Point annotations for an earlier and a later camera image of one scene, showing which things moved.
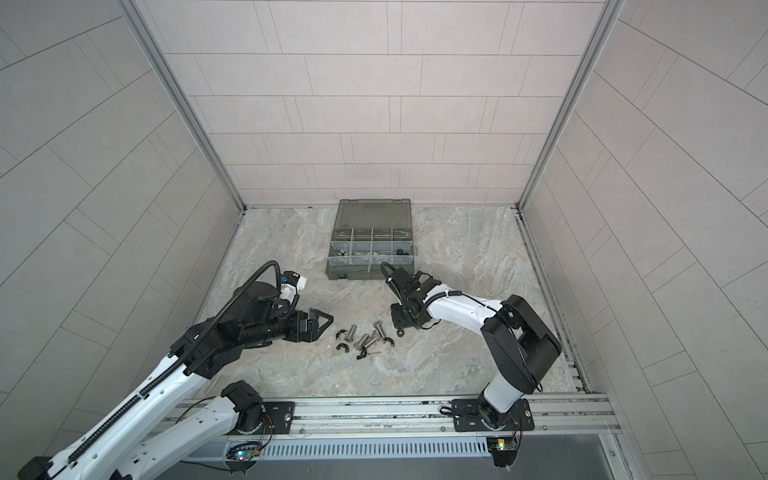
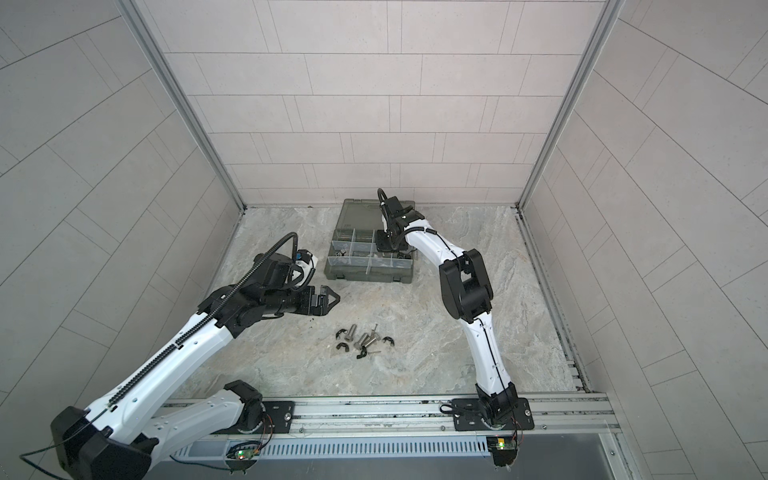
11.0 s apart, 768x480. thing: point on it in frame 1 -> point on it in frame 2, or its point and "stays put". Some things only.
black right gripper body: [402, 317] -> [389, 241]
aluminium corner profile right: [599, 42] stays put
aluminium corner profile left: [137, 13] stays put
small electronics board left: [243, 453] stays put
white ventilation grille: [365, 447] stays put
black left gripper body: [292, 330] -> [299, 301]
